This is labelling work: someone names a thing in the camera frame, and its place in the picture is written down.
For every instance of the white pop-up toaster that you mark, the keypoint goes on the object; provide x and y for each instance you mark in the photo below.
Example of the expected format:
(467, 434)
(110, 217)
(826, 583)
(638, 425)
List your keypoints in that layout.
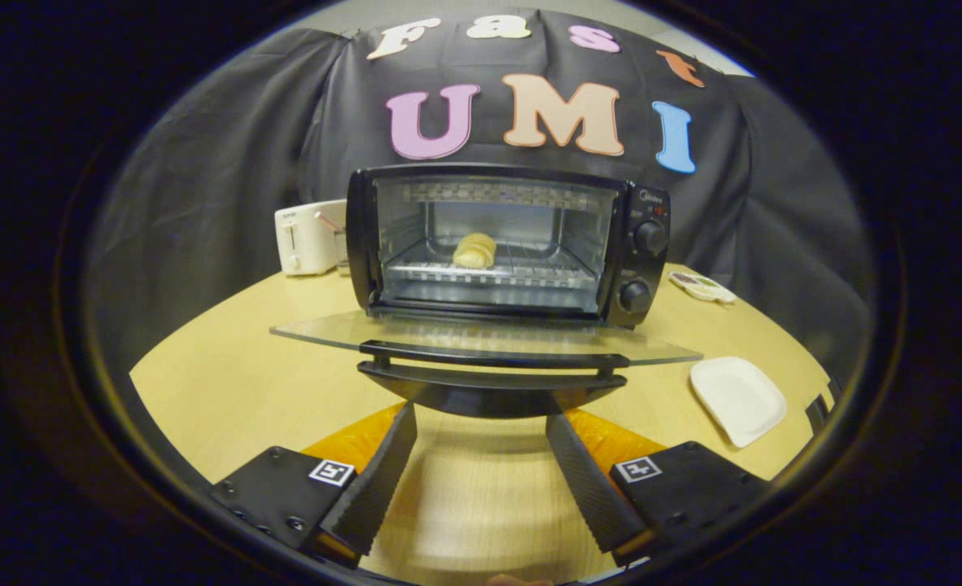
(306, 240)

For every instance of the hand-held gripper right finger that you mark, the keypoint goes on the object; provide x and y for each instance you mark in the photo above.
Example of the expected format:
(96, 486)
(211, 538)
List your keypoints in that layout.
(591, 488)

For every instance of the white square plate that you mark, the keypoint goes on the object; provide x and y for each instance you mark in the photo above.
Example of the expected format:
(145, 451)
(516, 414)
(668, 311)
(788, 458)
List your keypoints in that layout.
(737, 399)

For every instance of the small black object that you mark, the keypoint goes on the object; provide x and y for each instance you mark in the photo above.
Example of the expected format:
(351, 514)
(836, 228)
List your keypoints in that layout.
(819, 407)

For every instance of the black toaster oven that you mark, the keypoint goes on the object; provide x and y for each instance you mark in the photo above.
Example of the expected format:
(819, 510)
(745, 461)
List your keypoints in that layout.
(648, 277)

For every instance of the white divided dish with seeds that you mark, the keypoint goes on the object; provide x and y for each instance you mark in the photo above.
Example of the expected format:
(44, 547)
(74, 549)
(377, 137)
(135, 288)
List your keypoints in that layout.
(701, 286)

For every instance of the black backdrop cloth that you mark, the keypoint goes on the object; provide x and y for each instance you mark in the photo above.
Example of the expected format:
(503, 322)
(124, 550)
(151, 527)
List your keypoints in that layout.
(204, 203)

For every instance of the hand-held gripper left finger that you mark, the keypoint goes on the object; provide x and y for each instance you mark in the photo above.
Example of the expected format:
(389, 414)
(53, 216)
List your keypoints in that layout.
(379, 480)

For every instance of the yellow bread roll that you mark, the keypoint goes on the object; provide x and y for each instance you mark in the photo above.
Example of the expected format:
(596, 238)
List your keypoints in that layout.
(475, 251)

